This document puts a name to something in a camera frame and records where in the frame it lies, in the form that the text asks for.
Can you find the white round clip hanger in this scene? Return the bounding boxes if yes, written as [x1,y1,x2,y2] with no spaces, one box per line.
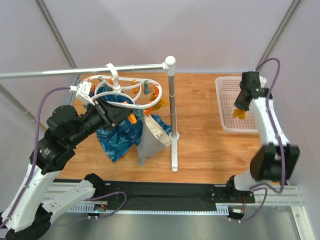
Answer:
[80,73,163,115]

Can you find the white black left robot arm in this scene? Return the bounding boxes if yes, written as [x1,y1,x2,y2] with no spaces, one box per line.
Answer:
[0,99,133,240]

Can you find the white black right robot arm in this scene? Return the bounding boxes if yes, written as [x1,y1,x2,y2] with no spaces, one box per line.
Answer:
[226,71,300,194]

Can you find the white perforated plastic basket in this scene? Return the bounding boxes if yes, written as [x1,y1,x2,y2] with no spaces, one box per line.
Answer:
[215,76,258,134]

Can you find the blue patterned shorts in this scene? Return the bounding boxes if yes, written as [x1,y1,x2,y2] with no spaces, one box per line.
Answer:
[91,86,173,163]

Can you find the grey cloth garment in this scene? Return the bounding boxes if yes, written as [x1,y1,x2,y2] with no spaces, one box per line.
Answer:
[136,114,173,166]

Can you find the white drying rack stand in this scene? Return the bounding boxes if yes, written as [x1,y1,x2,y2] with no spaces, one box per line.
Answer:
[0,56,180,172]

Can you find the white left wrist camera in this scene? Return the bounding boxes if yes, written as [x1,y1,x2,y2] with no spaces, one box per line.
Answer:
[69,81,96,106]

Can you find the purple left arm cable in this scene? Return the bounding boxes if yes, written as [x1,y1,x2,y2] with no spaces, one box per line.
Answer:
[0,86,72,228]

